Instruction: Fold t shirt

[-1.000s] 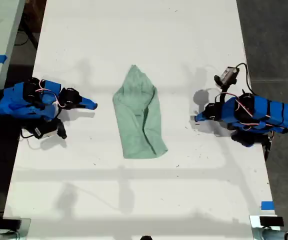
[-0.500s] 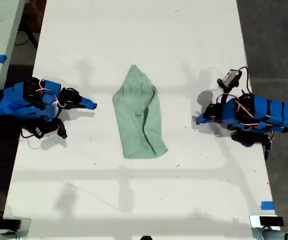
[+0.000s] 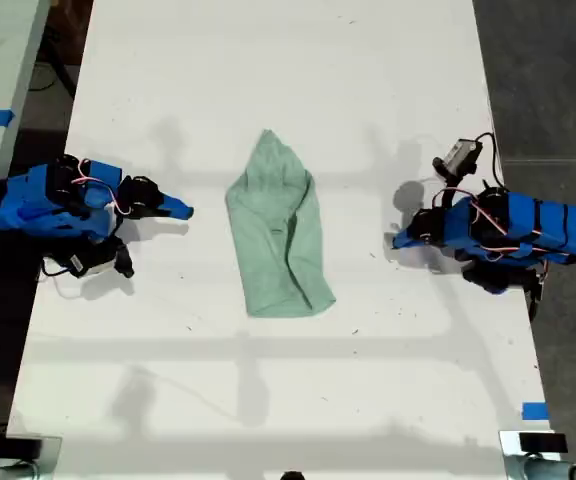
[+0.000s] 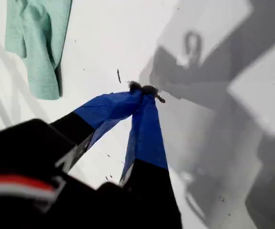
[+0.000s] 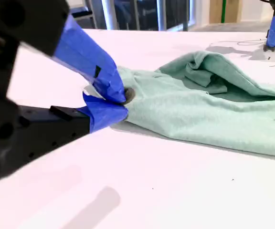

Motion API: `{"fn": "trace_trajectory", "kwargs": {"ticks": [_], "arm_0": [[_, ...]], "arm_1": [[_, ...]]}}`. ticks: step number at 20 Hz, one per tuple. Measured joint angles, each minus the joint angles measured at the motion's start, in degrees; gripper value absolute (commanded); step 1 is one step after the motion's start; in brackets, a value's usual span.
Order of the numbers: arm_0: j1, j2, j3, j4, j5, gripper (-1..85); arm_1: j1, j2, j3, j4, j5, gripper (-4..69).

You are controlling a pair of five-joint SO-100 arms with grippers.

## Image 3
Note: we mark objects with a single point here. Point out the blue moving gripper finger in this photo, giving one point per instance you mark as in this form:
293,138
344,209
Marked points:
180,214
407,242

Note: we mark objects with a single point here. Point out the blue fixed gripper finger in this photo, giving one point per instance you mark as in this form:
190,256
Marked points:
178,202
408,233

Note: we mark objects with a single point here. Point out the pale green t-shirt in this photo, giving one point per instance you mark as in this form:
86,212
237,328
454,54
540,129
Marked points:
278,240

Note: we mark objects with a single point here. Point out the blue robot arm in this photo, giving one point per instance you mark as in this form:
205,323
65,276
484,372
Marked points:
33,210
528,227

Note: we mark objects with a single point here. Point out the dark table leg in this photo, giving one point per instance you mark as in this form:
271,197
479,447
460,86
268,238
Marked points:
60,70

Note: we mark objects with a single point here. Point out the short blue tape strip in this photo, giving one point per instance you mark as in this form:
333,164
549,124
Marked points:
535,411

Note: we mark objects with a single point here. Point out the small black box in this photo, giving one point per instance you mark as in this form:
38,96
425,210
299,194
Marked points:
24,446
543,442

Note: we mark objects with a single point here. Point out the black round object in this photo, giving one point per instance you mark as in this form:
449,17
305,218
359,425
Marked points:
292,476

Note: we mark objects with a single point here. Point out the grey metal tube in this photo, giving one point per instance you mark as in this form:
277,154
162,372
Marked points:
3,472
543,469

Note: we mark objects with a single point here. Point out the black camera stalk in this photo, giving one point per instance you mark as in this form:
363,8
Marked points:
450,191

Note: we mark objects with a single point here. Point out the grey and black camera box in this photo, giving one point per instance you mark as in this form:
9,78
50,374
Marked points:
459,156

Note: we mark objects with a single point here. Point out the black camera box white label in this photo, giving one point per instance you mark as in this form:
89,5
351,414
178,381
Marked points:
95,260

